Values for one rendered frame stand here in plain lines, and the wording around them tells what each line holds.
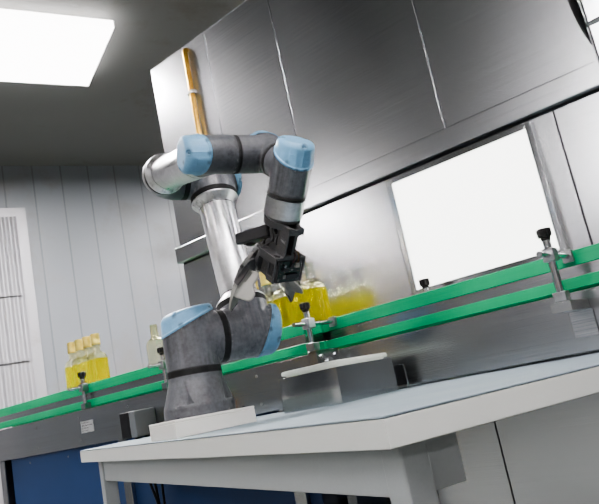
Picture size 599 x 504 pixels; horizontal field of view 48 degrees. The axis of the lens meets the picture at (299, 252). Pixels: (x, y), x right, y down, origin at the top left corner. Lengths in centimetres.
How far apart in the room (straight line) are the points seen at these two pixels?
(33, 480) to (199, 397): 160
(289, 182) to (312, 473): 53
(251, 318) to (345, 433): 73
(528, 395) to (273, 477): 42
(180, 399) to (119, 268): 384
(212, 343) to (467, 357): 58
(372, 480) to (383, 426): 14
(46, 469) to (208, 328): 151
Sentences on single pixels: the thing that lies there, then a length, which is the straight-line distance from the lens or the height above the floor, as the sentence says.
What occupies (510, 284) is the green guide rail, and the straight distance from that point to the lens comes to 157.
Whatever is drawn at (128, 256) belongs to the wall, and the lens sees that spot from 527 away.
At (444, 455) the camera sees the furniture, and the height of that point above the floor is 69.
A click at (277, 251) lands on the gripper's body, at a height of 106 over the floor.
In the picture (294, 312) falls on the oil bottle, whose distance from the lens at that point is 193.
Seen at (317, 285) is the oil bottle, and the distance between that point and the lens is 189.
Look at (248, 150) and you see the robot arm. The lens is 130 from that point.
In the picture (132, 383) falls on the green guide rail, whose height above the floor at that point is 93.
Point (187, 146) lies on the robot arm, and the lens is 127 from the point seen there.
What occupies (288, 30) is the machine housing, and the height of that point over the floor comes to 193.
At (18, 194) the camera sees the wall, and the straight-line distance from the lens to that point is 526.
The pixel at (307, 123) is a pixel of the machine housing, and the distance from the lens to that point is 218.
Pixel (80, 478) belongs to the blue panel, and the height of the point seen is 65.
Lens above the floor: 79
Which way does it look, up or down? 12 degrees up
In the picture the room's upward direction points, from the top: 11 degrees counter-clockwise
